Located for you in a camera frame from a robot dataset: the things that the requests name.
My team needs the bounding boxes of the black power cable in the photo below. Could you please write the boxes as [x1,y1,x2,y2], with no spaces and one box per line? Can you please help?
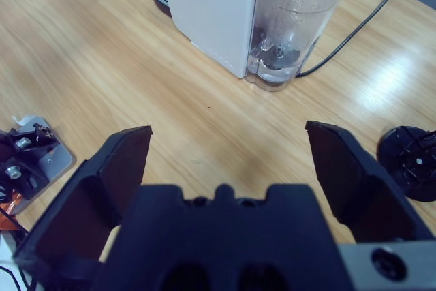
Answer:
[296,0,403,77]

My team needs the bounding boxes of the black wire capsule holder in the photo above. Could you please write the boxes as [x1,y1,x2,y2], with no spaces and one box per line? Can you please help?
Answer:
[376,125,436,202]

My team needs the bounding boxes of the clear water tank dark lid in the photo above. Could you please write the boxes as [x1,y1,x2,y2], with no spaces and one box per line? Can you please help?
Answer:
[245,0,362,93]

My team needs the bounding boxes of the orange wires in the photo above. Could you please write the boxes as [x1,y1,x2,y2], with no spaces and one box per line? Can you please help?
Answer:
[0,191,23,232]

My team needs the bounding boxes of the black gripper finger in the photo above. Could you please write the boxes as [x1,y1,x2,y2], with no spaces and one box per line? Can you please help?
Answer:
[12,125,153,285]
[305,119,436,244]

